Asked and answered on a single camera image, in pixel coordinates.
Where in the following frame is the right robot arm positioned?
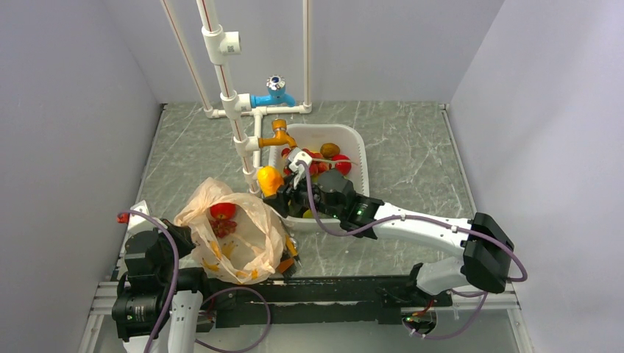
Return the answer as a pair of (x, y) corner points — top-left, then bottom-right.
(263, 171), (514, 305)

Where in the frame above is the brown fake kiwi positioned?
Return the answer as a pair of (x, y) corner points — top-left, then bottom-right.
(319, 143), (341, 160)

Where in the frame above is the red fake apple in bag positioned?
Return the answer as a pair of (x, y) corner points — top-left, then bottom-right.
(209, 202), (237, 221)

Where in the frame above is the blue faucet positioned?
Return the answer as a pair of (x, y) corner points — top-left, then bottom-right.
(250, 75), (297, 108)

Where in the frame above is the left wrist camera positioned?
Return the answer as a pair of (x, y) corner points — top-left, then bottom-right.
(116, 200), (155, 243)

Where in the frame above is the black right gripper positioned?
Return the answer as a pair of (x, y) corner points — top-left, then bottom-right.
(263, 168), (344, 220)

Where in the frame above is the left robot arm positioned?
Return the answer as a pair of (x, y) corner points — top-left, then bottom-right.
(112, 219), (212, 352)

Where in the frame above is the red fake grape bunch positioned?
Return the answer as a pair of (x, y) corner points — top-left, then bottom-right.
(210, 219), (238, 238)

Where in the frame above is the white PVC pipe frame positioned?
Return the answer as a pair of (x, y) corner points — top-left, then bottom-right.
(160, 1), (312, 196)

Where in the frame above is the yellow orange fake mango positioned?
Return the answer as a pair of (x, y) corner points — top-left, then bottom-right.
(257, 165), (284, 197)

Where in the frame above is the peach plastic bag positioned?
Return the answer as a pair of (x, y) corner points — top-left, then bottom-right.
(174, 177), (288, 285)

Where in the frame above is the orange faucet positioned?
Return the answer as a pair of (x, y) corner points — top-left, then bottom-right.
(258, 119), (297, 149)

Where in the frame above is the orange black brush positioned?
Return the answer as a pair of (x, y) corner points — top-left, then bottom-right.
(276, 235), (300, 279)

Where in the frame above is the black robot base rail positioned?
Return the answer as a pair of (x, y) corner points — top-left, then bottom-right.
(179, 268), (453, 328)

